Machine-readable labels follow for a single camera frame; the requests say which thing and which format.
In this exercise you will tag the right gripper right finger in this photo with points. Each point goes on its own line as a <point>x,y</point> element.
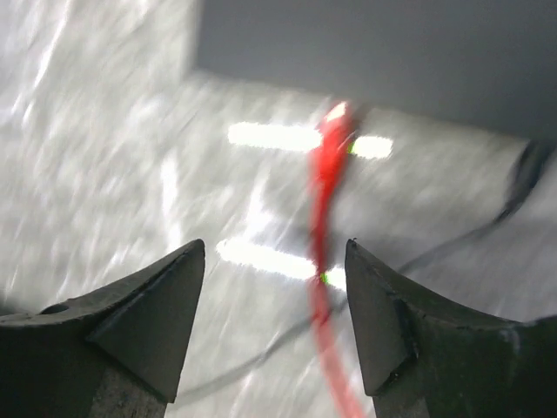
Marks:
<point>423,355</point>

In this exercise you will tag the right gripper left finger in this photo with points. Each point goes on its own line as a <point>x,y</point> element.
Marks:
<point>117,351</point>

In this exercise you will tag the black network switch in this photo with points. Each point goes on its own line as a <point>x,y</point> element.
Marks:
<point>490,63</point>

